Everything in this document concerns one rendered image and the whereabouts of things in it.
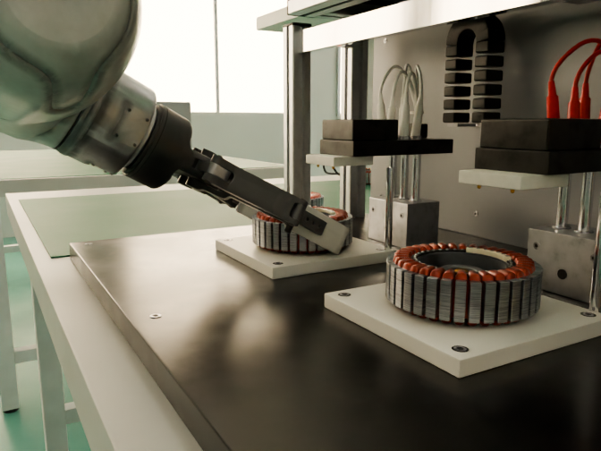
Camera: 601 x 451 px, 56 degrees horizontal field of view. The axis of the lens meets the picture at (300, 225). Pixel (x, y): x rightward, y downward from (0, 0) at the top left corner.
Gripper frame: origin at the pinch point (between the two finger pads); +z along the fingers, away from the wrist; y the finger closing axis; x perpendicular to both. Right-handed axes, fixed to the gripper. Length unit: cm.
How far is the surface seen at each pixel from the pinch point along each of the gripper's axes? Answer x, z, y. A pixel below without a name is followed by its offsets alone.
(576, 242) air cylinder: 7.1, 9.5, 25.4
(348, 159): 8.5, 0.0, 3.0
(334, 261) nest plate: -2.4, 0.9, 7.5
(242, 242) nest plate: -4.5, -3.4, -4.2
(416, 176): 11.4, 10.0, 2.8
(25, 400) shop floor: -80, 21, -144
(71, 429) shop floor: -75, 30, -117
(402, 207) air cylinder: 7.4, 9.8, 3.1
